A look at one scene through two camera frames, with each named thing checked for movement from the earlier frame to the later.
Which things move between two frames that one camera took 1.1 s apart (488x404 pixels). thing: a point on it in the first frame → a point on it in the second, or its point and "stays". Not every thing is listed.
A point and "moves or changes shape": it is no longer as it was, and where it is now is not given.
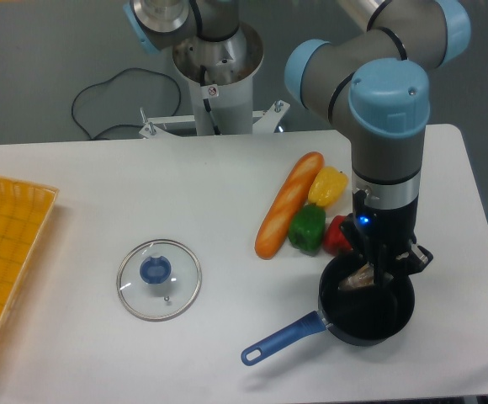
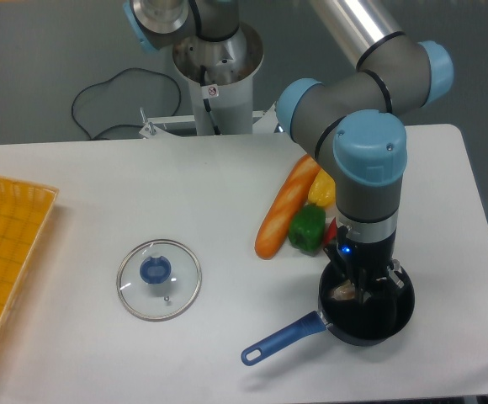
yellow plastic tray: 10,216 stays
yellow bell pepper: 327,186 stays
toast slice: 365,276 moves or changes shape
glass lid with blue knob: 158,280 stays
